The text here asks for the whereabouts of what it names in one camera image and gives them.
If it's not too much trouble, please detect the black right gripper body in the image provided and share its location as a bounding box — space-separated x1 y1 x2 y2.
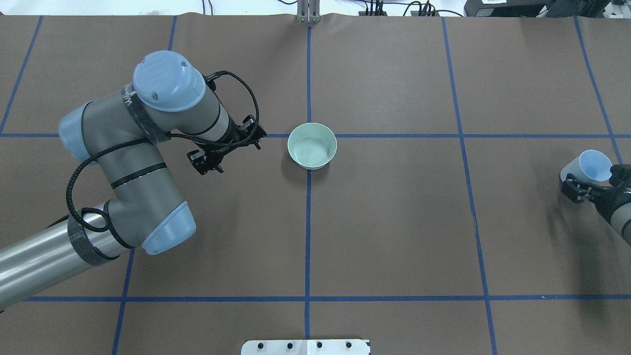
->
588 179 631 220

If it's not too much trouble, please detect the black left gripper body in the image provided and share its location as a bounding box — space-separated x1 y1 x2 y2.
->
196 114 267 160

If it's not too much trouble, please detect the light blue plastic cup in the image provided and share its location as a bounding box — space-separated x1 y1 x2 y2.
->
560 150 613 184

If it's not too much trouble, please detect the green ceramic bowl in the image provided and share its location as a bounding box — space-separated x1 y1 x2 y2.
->
287 123 338 170

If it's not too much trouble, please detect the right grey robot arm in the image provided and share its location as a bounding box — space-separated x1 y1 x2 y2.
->
561 164 631 245

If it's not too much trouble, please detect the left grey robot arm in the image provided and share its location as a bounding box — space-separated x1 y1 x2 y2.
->
0 50 267 310

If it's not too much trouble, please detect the black box with label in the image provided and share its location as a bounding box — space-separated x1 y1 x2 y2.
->
463 0 550 18

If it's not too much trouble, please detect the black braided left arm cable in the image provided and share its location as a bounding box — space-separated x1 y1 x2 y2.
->
66 71 260 233

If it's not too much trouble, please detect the aluminium profile post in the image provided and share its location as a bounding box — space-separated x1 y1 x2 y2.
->
297 0 321 24

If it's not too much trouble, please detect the white metal camera stand base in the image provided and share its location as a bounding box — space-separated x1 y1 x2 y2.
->
241 339 372 355

